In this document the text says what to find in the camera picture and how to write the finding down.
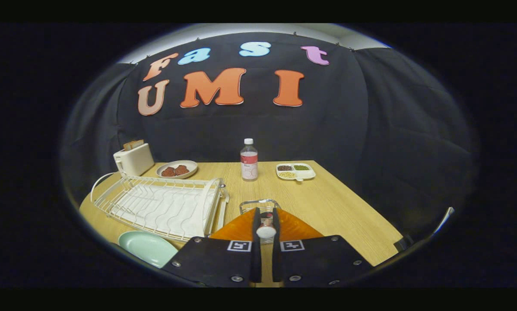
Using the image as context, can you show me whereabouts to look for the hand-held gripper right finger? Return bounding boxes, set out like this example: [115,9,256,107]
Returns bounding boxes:
[272,207,373,288]

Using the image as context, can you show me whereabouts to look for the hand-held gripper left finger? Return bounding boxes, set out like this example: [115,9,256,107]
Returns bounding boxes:
[161,207,262,288]

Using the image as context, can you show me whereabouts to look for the spoon with white handle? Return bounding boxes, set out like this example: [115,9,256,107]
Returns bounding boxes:
[256,212,277,240]

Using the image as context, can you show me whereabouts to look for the metal wire basket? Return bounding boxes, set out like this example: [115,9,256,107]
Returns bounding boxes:
[240,199,281,215]

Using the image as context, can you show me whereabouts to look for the white wire dish rack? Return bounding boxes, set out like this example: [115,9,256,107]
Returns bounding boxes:
[90,172,230,241]

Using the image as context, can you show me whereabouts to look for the light green plate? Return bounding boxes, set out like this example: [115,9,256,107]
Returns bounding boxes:
[118,231,179,269]

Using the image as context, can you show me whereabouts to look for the small beige plate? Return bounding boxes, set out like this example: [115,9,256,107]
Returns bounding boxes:
[156,160,198,179]

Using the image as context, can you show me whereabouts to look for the white divided tray with beans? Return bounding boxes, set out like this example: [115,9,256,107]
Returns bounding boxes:
[276,162,316,182]

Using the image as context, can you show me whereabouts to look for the clear plastic bottle red label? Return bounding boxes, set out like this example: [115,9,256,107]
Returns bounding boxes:
[240,138,259,181]

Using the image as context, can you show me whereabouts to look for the white toaster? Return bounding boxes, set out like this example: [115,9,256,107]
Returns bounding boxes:
[113,143,155,177]

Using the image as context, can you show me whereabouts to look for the black backdrop cloth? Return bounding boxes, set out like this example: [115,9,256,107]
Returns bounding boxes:
[62,32,479,242]

